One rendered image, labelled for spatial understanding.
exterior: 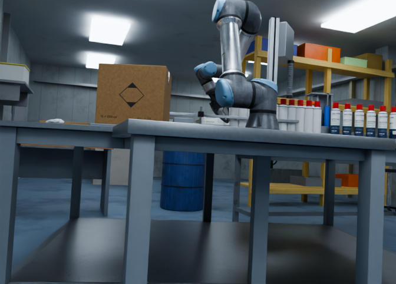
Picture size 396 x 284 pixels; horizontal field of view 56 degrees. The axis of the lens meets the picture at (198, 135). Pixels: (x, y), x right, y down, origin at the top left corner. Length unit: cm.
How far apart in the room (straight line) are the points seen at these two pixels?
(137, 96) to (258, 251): 83
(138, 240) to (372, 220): 78
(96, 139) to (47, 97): 900
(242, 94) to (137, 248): 79
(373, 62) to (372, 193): 591
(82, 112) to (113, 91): 873
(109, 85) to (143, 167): 73
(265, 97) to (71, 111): 906
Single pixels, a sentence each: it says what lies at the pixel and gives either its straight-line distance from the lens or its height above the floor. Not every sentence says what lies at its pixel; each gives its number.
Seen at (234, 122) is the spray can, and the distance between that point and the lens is 213.
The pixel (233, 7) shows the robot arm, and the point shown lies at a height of 140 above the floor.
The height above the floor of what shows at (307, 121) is 96.
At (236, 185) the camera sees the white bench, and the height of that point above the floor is 42.
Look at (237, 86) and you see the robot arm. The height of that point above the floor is 103.
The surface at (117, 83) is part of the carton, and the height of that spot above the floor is 103.
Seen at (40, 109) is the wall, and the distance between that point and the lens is 1046.
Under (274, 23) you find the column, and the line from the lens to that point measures 215.
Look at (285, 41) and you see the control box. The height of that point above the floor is 137.
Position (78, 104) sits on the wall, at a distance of 1044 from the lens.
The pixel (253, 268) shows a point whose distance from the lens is 160.
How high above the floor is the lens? 75
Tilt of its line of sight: 3 degrees up
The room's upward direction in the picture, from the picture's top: 3 degrees clockwise
